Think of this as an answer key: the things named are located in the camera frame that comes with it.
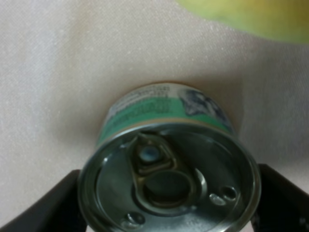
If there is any short green-label tin can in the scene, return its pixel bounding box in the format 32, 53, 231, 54
78, 83, 261, 232

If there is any yellow plush banana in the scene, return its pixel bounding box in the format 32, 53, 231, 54
178, 0, 309, 44

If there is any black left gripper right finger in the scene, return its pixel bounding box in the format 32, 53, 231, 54
251, 164, 309, 232

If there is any peach tablecloth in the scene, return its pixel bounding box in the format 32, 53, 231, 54
0, 0, 309, 225

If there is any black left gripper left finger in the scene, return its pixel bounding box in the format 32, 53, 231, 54
0, 170, 87, 232

